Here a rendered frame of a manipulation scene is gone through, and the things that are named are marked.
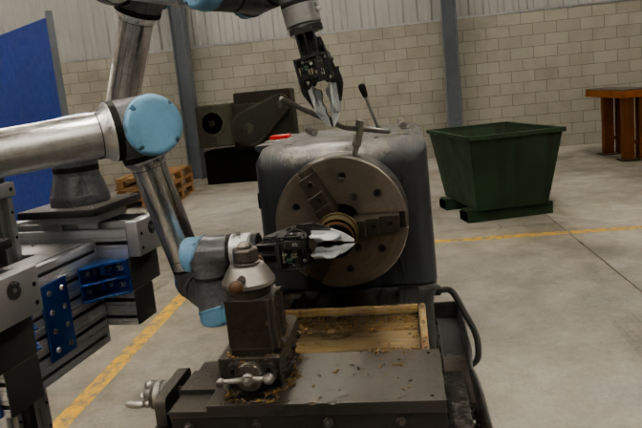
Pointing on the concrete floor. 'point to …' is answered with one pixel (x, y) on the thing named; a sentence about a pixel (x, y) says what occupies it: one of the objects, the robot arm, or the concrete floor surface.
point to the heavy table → (624, 115)
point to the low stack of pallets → (172, 178)
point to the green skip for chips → (497, 168)
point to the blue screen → (31, 96)
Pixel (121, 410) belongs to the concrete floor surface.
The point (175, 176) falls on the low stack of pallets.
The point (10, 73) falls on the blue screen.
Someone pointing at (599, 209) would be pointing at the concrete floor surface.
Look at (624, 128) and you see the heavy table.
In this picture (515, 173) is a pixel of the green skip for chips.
